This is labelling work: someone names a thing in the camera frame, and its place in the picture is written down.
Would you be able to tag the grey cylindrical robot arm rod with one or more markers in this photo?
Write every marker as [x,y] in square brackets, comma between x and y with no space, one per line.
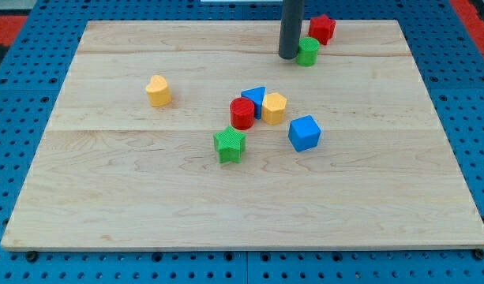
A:
[290,28]

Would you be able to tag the yellow hexagon block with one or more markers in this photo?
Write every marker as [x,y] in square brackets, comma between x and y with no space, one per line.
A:
[273,108]

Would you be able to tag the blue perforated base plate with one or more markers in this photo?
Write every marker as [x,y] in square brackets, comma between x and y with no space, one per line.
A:
[446,39]

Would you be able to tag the green cylinder block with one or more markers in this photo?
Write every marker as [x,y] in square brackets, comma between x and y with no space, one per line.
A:
[308,48]

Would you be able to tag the red star block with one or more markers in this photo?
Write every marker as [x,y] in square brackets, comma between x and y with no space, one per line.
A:
[322,28]

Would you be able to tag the blue cube block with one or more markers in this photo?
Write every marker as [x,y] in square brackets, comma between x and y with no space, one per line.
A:
[304,133]

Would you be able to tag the blue triangle block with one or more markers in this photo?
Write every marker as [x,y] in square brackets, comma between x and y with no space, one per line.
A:
[256,95]

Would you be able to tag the light wooden board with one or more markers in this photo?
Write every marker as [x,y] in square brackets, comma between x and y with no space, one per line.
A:
[113,173]

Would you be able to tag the red cylinder block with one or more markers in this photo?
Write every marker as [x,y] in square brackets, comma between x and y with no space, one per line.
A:
[242,113]

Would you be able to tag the yellow heart block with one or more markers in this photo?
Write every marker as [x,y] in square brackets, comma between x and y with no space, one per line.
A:
[158,91]

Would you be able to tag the green star block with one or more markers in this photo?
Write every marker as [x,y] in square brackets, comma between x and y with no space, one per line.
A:
[229,144]

